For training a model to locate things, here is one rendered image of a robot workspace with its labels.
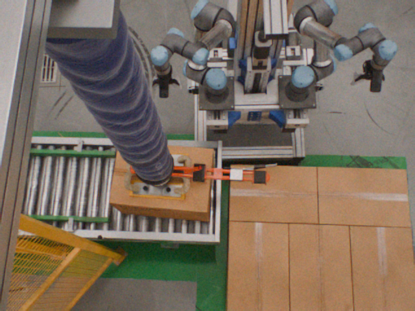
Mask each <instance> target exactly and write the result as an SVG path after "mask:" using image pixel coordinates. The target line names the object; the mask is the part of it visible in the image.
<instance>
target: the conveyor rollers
mask: <svg viewBox="0 0 415 311"><path fill-rule="evenodd" d="M213 153H214V168H216V167H217V151H216V150H214V151H213ZM42 157H43V156H35V159H34V168H33V169H32V178H31V184H30V193H29V202H28V207H27V214H34V213H35V207H36V197H37V192H38V182H39V176H40V167H41V161H42ZM66 159H67V157H59V162H58V173H57V179H56V188H55V195H54V205H53V215H60V204H62V193H63V186H64V176H65V165H66ZM103 161H104V158H103V157H97V159H96V166H95V179H94V186H93V199H92V206H91V216H99V204H100V196H101V183H102V169H103ZM78 163H79V157H72V161H71V172H70V178H69V184H68V190H67V201H66V208H65V216H72V215H73V206H74V199H75V187H76V180H77V169H78ZM53 166H54V157H53V156H47V162H46V168H45V178H44V184H43V191H42V194H41V204H40V214H39V215H47V208H48V203H49V193H50V186H51V182H52V176H53ZM114 166H115V158H109V166H108V180H106V195H105V202H104V216H103V217H109V218H111V213H112V205H110V204H109V201H110V193H111V187H112V179H113V171H114ZM90 168H91V157H85V158H84V166H83V173H82V184H81V191H80V203H79V204H78V216H85V213H86V200H87V194H88V188H89V175H90ZM215 189H216V180H215V179H213V185H212V192H211V207H210V214H209V221H208V222H207V234H208V235H214V234H215ZM123 218H124V214H122V213H120V211H119V210H117V213H116V221H115V231H122V230H123ZM162 219H163V218H162V217H155V225H154V232H155V233H161V230H162ZM149 221H150V217H149V216H142V226H141V231H144V232H145V233H148V232H149ZM76 229H84V222H77V228H76ZM89 230H97V223H90V226H89ZM102 230H107V231H109V230H110V224H107V223H103V224H102ZM174 230H175V218H169V223H168V233H174ZM188 230H189V220H182V222H181V233H183V234H188ZM134 231H136V215H133V214H130V218H129V228H128V232H134ZM201 231H202V221H196V220H195V221H194V234H201Z"/></svg>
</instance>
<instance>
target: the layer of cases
mask: <svg viewBox="0 0 415 311"><path fill-rule="evenodd" d="M254 170H267V171H268V173H269V174H270V180H269V181H268V182H267V185H264V184H253V185H252V182H251V181H230V183H229V214H228V274H227V305H226V311H415V273H414V257H413V248H412V232H411V223H410V215H409V199H408V190H407V175H406V169H392V168H343V167H293V166H275V167H266V168H260V169H254Z"/></svg>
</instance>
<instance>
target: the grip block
mask: <svg viewBox="0 0 415 311"><path fill-rule="evenodd" d="M199 166H201V167H202V170H196V171H193V172H191V179H192V180H193V181H201V183H204V181H205V180H206V179H207V178H206V175H207V165H205V164H195V163H194V165H192V168H194V167H199Z"/></svg>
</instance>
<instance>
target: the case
mask: <svg viewBox="0 0 415 311"><path fill-rule="evenodd" d="M168 147H169V151H170V153H179V154H189V157H190V158H191V161H192V165H194V163H195V164H205V165H207V167H208V168H214V153H213V149H212V148H196V147H188V146H173V145H168ZM127 171H128V169H127V167H126V161H125V160H124V159H123V158H122V157H121V155H120V153H119V151H118V150H117V153H116V158H115V166H114V171H113V179H112V187H111V193H110V201H109V204H110V205H112V206H113V207H115V208H116V209H117V210H119V211H120V213H122V214H133V215H140V216H153V217H162V218H175V219H182V220H196V221H204V222H208V221H209V214H210V207H211V192H212V185H213V179H209V178H207V179H206V180H205V181H204V183H201V181H193V180H192V179H191V178H190V188H189V190H188V192H187V193H185V200H172V199H161V198H141V197H131V196H129V192H130V190H128V189H126V188H125V186H124V178H125V174H126V173H127ZM131 180H140V179H139V178H138V176H137V175H132V176H131ZM169 183H181V184H184V180H183V178H174V177H172V178H171V180H170V181H169Z"/></svg>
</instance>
